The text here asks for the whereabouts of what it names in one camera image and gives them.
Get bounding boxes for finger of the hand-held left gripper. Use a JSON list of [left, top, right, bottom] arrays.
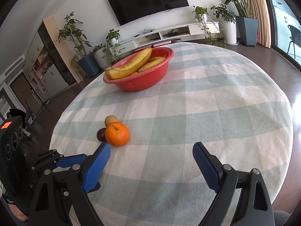
[[28, 162, 59, 180], [28, 149, 88, 170]]

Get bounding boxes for black wall television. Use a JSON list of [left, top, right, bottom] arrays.
[[106, 0, 190, 26]]

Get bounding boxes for black balcony chair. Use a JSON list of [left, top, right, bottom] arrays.
[[287, 25, 301, 59]]

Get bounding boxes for grey cloth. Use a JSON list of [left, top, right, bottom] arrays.
[[273, 211, 295, 226]]

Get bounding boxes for bumpy mandarin orange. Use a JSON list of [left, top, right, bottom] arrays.
[[105, 122, 130, 147]]

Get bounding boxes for plant in blue pot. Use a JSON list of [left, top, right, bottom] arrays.
[[58, 12, 101, 78]]

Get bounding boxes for wooden display cabinet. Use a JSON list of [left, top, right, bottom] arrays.
[[22, 16, 78, 102]]

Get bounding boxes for brown kiwi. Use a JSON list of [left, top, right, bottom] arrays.
[[104, 115, 118, 127]]

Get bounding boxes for dark purple round fruit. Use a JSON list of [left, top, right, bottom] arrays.
[[96, 128, 109, 143]]

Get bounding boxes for pothos in small white pot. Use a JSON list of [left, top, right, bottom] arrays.
[[103, 29, 124, 62]]

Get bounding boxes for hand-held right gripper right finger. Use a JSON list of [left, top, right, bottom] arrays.
[[192, 142, 275, 226]]

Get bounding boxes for slim yellow banana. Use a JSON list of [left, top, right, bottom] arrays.
[[138, 56, 166, 73]]

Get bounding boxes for red plastic basin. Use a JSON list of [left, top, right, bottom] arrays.
[[103, 47, 174, 92]]

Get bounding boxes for large spotted yellow banana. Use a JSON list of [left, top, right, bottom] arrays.
[[105, 47, 153, 80]]

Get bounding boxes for person's left hand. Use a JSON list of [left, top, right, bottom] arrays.
[[7, 202, 30, 222]]

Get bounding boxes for white television cabinet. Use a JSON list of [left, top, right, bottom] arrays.
[[115, 21, 220, 52]]

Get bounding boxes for plant in tall white pot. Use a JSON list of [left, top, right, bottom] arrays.
[[210, 3, 238, 45]]

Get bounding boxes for brown door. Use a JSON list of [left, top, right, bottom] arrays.
[[9, 72, 43, 109]]

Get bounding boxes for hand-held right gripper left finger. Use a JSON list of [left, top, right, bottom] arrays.
[[28, 142, 111, 226]]

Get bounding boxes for trailing plant on cabinet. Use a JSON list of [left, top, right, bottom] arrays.
[[193, 5, 227, 48]]

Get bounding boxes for black set-top box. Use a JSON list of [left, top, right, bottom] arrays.
[[165, 29, 186, 37]]

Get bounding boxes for checked green white tablecloth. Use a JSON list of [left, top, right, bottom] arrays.
[[49, 42, 294, 226]]

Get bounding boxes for large plant in grey pot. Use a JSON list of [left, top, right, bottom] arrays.
[[212, 0, 259, 47]]

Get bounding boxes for beige curtain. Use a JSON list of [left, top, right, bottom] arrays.
[[245, 0, 274, 50]]

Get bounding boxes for white air vent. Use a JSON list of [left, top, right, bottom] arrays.
[[5, 56, 25, 76]]

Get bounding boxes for plant in ribbed white pot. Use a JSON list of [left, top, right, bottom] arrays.
[[93, 44, 111, 70]]

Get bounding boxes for black sliding door frame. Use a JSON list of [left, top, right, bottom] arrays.
[[262, 0, 301, 66]]

